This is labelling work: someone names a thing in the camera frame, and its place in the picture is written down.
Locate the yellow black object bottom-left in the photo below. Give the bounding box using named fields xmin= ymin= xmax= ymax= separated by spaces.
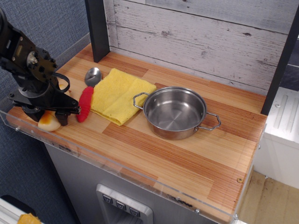
xmin=0 ymin=195 xmax=42 ymax=224

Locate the toy bread loaf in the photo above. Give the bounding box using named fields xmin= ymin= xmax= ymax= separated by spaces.
xmin=37 ymin=84 xmax=71 ymax=133

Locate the red-handled metal spoon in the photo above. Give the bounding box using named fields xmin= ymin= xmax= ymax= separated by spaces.
xmin=76 ymin=67 xmax=102 ymax=123

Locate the grey cabinet with dispenser panel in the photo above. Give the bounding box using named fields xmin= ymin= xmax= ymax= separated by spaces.
xmin=46 ymin=144 xmax=214 ymax=224

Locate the black left post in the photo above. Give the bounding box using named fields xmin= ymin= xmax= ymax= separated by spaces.
xmin=85 ymin=0 xmax=110 ymax=63

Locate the yellow folded cloth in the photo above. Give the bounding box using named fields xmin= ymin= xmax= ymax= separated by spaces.
xmin=91 ymin=68 xmax=157 ymax=126

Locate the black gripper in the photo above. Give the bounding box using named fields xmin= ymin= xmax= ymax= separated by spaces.
xmin=8 ymin=81 xmax=80 ymax=126

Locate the black post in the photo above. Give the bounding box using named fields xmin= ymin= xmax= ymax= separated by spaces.
xmin=85 ymin=0 xmax=110 ymax=63
xmin=261 ymin=8 xmax=299 ymax=115

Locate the silver pot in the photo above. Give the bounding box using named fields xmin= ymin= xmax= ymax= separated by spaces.
xmin=133 ymin=86 xmax=221 ymax=140

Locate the white side unit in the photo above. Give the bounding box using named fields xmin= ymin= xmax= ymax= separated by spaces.
xmin=254 ymin=87 xmax=299 ymax=188

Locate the black right post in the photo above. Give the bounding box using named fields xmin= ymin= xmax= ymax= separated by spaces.
xmin=261 ymin=8 xmax=299 ymax=115

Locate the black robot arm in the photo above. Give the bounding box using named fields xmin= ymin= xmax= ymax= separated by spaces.
xmin=0 ymin=11 xmax=80 ymax=126

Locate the clear acrylic table guard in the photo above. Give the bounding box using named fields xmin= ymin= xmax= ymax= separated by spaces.
xmin=0 ymin=32 xmax=267 ymax=224

